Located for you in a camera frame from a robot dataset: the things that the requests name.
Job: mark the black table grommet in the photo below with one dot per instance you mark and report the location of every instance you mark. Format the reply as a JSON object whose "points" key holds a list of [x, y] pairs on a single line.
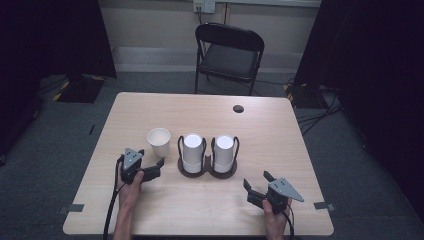
{"points": [[238, 108]]}

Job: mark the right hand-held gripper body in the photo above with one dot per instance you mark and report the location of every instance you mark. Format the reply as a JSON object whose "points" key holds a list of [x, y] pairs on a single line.
{"points": [[279, 193]]}

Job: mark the person's right hand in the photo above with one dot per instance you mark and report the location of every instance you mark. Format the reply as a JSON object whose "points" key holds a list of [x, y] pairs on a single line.
{"points": [[275, 221]]}

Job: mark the black stand base striped tape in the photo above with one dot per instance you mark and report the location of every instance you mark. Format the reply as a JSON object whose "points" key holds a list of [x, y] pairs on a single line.
{"points": [[80, 90], [301, 96]]}

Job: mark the black folding chair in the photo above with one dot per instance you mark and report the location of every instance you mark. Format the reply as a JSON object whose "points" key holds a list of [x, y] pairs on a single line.
{"points": [[230, 60]]}

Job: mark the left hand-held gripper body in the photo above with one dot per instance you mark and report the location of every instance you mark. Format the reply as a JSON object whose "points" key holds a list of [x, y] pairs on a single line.
{"points": [[131, 166]]}

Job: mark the white wall socket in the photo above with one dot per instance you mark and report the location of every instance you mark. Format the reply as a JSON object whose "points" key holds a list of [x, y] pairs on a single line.
{"points": [[204, 6]]}

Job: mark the black curtain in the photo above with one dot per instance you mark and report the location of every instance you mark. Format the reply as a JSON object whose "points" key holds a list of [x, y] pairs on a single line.
{"points": [[40, 50], [376, 83]]}

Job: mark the person's left hand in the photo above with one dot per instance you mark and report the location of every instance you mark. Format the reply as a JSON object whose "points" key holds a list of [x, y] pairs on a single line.
{"points": [[130, 193]]}

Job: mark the grey tape strip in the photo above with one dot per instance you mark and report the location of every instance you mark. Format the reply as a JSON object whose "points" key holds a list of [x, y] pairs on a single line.
{"points": [[71, 208], [324, 206]]}

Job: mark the single white paper cup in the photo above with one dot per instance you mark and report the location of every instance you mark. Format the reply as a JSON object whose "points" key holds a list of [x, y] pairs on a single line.
{"points": [[159, 140]]}

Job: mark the dark brown cup holder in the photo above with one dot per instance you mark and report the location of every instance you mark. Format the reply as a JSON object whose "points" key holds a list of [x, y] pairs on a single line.
{"points": [[208, 171]]}

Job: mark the grey wall trunking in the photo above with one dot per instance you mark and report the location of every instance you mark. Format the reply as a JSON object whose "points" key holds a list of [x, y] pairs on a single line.
{"points": [[266, 2]]}

